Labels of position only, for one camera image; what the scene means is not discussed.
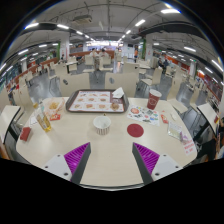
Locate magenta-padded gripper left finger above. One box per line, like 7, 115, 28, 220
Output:
42, 142, 92, 185

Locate dark brown food tray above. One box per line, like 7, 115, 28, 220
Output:
65, 89, 130, 114

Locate ceiling lights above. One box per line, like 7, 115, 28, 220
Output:
0, 8, 224, 84

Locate white paper with red print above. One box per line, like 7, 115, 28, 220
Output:
182, 139, 198, 156

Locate white paper napkin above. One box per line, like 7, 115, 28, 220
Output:
111, 87, 126, 100

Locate printed paper tray liner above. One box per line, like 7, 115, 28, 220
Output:
69, 90, 125, 112

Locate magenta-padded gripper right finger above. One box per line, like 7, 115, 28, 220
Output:
132, 142, 183, 186

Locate flat red packet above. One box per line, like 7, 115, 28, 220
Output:
19, 126, 33, 142

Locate red paper cup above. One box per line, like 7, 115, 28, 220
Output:
146, 88, 163, 111

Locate plastic-wrapped white leaflet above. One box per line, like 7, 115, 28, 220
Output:
167, 121, 184, 140

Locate white patterned paper cup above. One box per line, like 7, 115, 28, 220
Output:
92, 115, 112, 136

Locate ceiling air conditioner unit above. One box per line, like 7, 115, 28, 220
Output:
73, 14, 93, 25

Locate person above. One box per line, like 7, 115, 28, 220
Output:
91, 48, 103, 72
213, 116, 224, 161
161, 58, 171, 75

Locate beige chair with oval hole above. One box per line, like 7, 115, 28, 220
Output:
59, 73, 91, 98
104, 71, 139, 98

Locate beige seat black frame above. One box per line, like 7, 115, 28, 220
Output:
196, 102, 220, 134
0, 104, 22, 141

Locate clear bottle yellow cap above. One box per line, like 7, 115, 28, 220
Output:
35, 101, 53, 133

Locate colourful printed leaflet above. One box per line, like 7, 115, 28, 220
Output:
126, 104, 161, 127

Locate flat round red coaster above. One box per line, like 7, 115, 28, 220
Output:
126, 123, 145, 138

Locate beige canteen chairs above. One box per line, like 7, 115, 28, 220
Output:
0, 53, 224, 114

